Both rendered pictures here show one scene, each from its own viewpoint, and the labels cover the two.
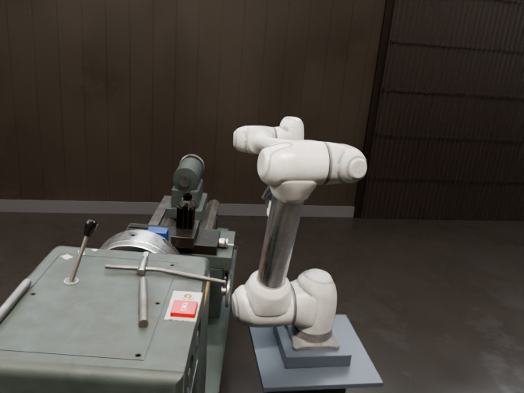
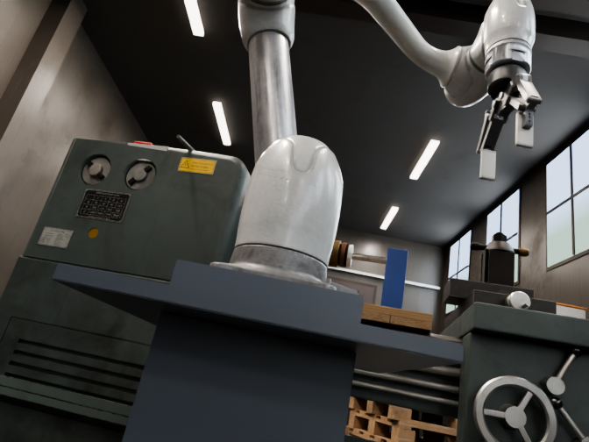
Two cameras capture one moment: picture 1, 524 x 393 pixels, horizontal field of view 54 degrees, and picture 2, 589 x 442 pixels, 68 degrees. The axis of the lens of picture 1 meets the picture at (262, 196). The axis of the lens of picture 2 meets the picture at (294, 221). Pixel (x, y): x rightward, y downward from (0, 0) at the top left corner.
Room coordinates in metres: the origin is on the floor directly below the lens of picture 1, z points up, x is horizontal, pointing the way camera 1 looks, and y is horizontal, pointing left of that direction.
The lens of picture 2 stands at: (1.87, -0.89, 0.68)
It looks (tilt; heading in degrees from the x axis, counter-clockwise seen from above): 20 degrees up; 104
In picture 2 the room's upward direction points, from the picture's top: 12 degrees clockwise
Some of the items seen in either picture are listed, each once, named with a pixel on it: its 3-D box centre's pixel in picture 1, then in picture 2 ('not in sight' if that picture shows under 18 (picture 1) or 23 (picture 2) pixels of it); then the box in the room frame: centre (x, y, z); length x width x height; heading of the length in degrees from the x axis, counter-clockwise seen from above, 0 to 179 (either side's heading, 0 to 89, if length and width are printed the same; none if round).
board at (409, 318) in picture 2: not in sight; (370, 324); (1.82, 0.41, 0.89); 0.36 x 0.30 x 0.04; 91
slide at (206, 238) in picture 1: (171, 238); (490, 320); (2.15, 0.40, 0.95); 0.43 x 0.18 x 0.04; 91
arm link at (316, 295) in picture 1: (313, 299); (293, 202); (1.69, -0.23, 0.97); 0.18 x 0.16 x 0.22; 106
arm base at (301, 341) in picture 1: (310, 327); (288, 280); (1.71, -0.23, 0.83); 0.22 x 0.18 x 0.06; 11
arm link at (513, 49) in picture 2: not in sight; (507, 65); (2.05, -0.10, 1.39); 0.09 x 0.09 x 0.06
